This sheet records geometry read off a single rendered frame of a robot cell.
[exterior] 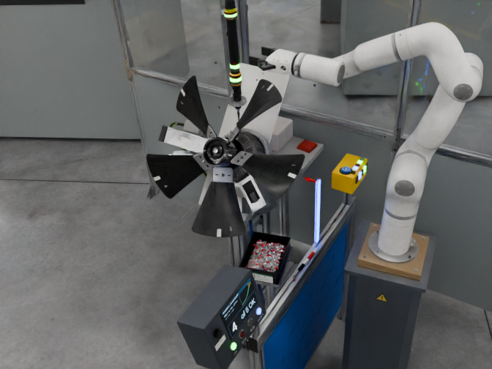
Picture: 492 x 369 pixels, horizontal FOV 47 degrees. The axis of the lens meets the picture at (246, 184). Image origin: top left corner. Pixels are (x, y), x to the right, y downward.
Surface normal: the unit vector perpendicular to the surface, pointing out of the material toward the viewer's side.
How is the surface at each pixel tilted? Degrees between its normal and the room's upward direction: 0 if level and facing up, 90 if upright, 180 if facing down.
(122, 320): 0
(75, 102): 90
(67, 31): 90
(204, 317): 15
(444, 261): 90
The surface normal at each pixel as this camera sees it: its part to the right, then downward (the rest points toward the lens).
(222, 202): 0.28, -0.07
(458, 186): -0.52, 0.55
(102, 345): -0.06, -0.78
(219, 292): -0.28, -0.83
